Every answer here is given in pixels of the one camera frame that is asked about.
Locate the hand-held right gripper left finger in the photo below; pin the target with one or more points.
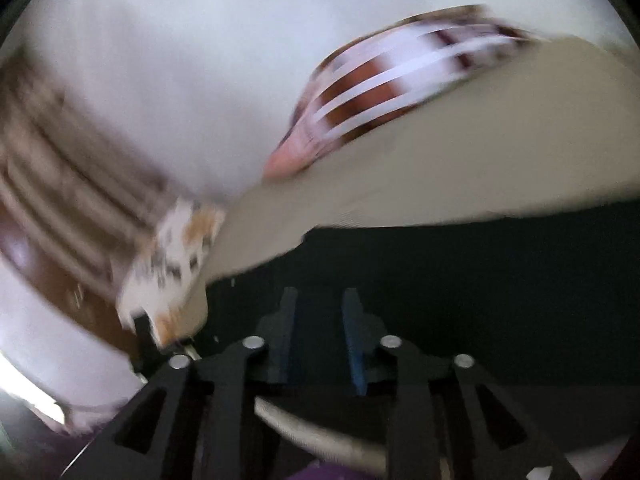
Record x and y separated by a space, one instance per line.
289 340

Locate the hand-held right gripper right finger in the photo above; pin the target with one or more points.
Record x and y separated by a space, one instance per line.
353 345

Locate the black pants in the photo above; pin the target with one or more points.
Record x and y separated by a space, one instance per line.
475 285

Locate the white floral pillow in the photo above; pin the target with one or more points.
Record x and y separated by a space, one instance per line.
170 260

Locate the beige textured bed sheet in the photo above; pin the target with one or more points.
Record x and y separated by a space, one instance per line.
450 170

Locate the brown wooden furniture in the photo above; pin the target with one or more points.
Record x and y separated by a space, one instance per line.
60 290

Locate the brown white checked pillow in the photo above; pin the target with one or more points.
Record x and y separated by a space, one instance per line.
370 95

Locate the beige brown curtain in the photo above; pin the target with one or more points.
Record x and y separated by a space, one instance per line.
65 175

